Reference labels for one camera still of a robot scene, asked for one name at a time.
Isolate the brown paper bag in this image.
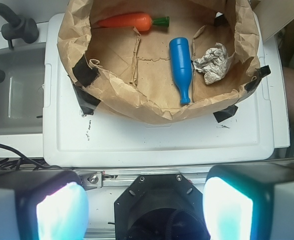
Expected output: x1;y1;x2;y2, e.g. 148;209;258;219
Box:
58;0;261;125

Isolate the black cable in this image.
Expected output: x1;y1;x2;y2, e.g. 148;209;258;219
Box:
0;139;62;171

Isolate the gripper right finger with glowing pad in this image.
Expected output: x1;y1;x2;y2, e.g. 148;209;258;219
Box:
203;163;294;240

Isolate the dark grey toy faucet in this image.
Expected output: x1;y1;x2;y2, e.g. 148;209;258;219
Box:
0;2;40;84

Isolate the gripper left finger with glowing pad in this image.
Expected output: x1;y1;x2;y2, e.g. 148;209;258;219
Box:
0;170;89;240

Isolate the crumpled white paper ball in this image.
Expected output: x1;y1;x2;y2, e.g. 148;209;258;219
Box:
192;42;234;85

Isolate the grey toy sink basin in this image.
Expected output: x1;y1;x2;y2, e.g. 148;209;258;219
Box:
0;43;45;135

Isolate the blue plastic bottle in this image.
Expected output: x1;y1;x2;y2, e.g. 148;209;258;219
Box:
169;37;193;105

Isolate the orange toy carrot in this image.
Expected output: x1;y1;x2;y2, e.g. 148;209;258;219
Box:
97;13;170;32

